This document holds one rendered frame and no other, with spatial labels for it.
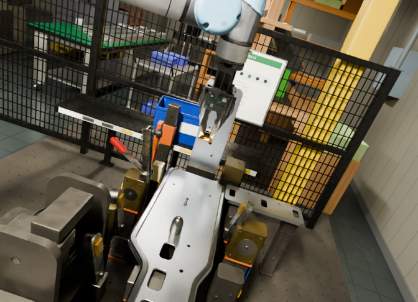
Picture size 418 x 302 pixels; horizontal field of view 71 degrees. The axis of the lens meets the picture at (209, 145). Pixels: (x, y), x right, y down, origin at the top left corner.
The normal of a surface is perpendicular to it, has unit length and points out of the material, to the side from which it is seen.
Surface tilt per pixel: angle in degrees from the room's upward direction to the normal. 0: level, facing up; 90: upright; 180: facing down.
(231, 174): 90
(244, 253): 90
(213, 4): 90
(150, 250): 0
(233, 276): 0
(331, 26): 90
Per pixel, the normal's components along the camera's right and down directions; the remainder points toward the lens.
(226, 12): 0.22, 0.48
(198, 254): 0.28, -0.87
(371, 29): -0.14, 0.39
